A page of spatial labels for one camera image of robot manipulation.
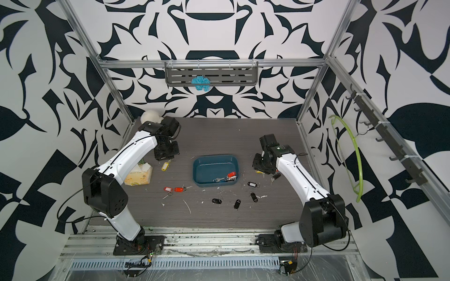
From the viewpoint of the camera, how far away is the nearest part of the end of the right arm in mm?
598

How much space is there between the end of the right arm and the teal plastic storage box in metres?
0.19

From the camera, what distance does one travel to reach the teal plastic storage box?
3.06 feet
